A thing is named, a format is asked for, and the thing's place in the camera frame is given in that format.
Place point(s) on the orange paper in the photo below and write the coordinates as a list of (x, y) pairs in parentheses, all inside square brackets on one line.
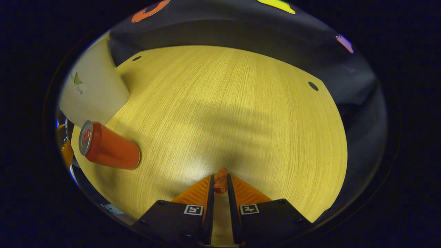
[(220, 182)]

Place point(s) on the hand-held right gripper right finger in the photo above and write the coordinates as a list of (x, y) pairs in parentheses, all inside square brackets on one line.
[(234, 213)]

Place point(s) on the red pop can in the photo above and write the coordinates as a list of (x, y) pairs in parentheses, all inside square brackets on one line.
[(113, 150)]

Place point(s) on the white desktop garbage bin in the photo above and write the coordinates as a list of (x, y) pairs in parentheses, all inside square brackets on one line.
[(96, 93)]

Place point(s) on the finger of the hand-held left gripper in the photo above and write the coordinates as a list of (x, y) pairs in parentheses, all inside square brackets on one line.
[(68, 153)]

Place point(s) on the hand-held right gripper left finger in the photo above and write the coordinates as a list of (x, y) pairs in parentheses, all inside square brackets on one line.
[(208, 213)]

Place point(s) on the wooden desktop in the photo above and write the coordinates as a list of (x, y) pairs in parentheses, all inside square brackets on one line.
[(224, 110)]

